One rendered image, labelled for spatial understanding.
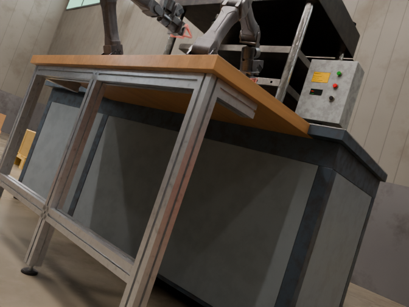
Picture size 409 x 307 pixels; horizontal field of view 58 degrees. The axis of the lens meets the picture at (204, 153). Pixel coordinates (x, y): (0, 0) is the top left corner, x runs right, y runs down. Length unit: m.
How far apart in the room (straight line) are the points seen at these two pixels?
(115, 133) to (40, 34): 10.27
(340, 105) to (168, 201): 1.63
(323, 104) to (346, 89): 0.16
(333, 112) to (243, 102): 1.36
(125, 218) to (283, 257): 0.81
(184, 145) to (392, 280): 3.47
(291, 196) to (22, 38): 11.10
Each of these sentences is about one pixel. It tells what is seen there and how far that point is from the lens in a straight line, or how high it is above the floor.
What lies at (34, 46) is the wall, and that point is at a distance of 12.10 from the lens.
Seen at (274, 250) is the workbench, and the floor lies 0.35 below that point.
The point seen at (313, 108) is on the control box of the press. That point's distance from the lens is 2.42.
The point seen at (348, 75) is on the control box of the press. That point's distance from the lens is 2.44.
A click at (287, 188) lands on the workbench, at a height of 0.57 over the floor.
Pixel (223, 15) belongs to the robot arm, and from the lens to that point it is 1.43.
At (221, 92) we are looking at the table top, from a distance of 0.98.
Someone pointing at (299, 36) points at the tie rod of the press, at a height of 1.56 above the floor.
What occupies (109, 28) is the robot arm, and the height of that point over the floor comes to 1.00.
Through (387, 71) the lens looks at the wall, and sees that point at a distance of 4.75.
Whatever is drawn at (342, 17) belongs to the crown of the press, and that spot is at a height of 1.92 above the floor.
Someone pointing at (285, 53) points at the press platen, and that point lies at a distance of 2.65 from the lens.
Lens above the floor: 0.49
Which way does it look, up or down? 4 degrees up
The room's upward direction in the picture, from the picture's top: 19 degrees clockwise
